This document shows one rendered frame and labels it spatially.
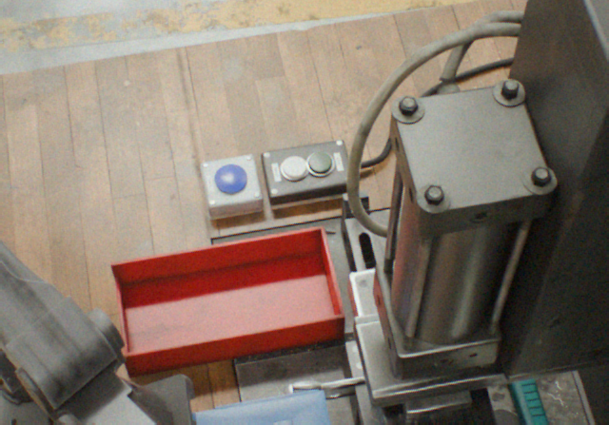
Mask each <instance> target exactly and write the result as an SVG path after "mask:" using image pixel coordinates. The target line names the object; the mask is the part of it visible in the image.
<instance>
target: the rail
mask: <svg viewBox="0 0 609 425"><path fill-rule="evenodd" d="M362 383H365V380H364V377H355V378H351V379H346V380H340V381H336V382H330V383H326V384H322V390H323V391H326V390H332V389H337V388H341V387H346V386H351V385H357V384H362Z"/></svg>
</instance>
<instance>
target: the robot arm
mask: <svg viewBox="0 0 609 425"><path fill-rule="evenodd" d="M124 346H125V343H124V341H123V339H122V335H121V333H120V332H119V330H118V329H117V327H116V326H115V324H114V323H113V322H112V320H111V319H110V318H109V317H108V316H107V315H106V314H105V313H104V312H103V311H102V310H101V309H100V308H97V307H96V308H95V309H94V310H92V311H88V312H87V313H86V314H85V312H84V311H83V310H82V309H81V308H80V307H79V305H78V304H77V303H76V302H75V301H74V300H73V298H72V297H71V296H70V295H68V296H67V297H66V298H64V297H63V295H62V294H61V293H60V292H59V291H58V290H57V288H56V287H55V286H54V285H53V284H50V283H49V282H48V281H46V280H44V279H43V278H42V277H40V276H39V275H38V274H37V273H35V272H34V271H33V270H32V269H30V268H29V267H28V266H27V265H26V264H25V263H24V262H22V261H20V260H19V259H18V258H17V257H16V256H15V255H14V254H13V253H12V252H11V250H10V249H9V248H8V247H7V246H6V245H5V244H4V242H3V241H2V240H1V239H0V425H13V423H14V422H17V425H49V417H50V418H51V419H52V420H53V424H52V425H196V421H195V420H193V415H192V408H191V400H192V399H194V384H193V382H192V381H191V379H190V378H189V377H186V376H184V375H181V374H180V375H177V376H174V377H169V378H166V379H163V380H160V381H157V382H154V383H151V384H149V385H146V386H143V387H141V386H139V385H137V384H134V383H132V382H130V381H128V380H126V379H124V378H121V377H119V376H118V375H117V372H118V370H119V368H120V367H121V366H122V364H123V363H124V362H125V361H126V359H125V357H124V355H123V353H122V350H121V349H122V348H123V347H124Z"/></svg>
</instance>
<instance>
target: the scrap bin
mask: <svg viewBox="0 0 609 425"><path fill-rule="evenodd" d="M110 265H111V268H112V272H113V275H114V278H115V286H116V294H117V301H118V309H119V316H120V323H121V331H122V339H123V341H124V343H125V346H124V347H123V355H124V357H125V359H126V361H125V362H124V365H125V368H126V371H127V373H128V377H139V376H145V375H150V374H155V373H161V372H165V371H171V370H176V369H182V368H186V367H192V366H196V365H202V364H207V363H212V362H217V361H223V360H228V359H234V358H238V357H248V356H254V355H259V354H263V353H268V352H273V351H279V350H284V349H289V348H294V347H300V346H305V345H310V344H315V343H321V342H326V341H331V340H336V339H341V338H344V319H345V316H344V309H343V305H342V301H341V297H340V292H339V288H338V284H337V276H336V272H335V268H334V263H333V260H332V257H331V253H330V248H329V244H328V240H327V235H326V232H325V228H324V226H318V227H312V228H307V229H301V230H296V231H290V232H284V233H279V234H274V235H268V236H263V237H258V238H252V239H247V240H241V241H231V242H225V243H220V244H214V245H209V246H203V247H198V248H193V249H188V250H182V251H176V252H171V253H165V254H160V255H154V256H149V257H143V258H138V259H132V260H122V261H112V262H111V263H110Z"/></svg>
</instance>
